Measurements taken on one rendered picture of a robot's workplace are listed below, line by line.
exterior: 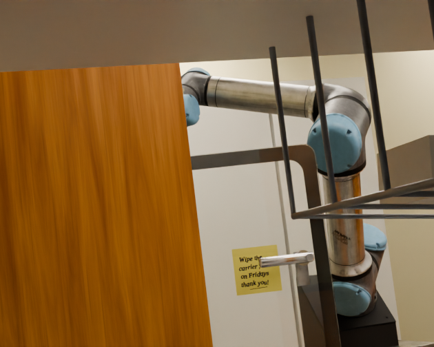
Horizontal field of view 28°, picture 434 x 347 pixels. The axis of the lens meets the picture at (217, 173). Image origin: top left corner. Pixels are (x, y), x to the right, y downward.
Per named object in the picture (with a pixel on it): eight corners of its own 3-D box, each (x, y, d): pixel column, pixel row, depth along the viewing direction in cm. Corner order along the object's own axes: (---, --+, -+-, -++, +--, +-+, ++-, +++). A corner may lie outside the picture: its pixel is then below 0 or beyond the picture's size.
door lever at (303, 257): (255, 271, 142) (253, 255, 143) (311, 264, 144) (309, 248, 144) (260, 271, 137) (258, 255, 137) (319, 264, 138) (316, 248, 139)
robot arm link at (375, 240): (381, 262, 230) (393, 223, 222) (372, 295, 219) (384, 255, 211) (337, 249, 232) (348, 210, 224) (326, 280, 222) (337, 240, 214)
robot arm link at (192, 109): (198, 80, 203) (158, 89, 209) (180, 102, 195) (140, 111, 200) (210, 109, 207) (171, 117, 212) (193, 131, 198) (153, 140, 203)
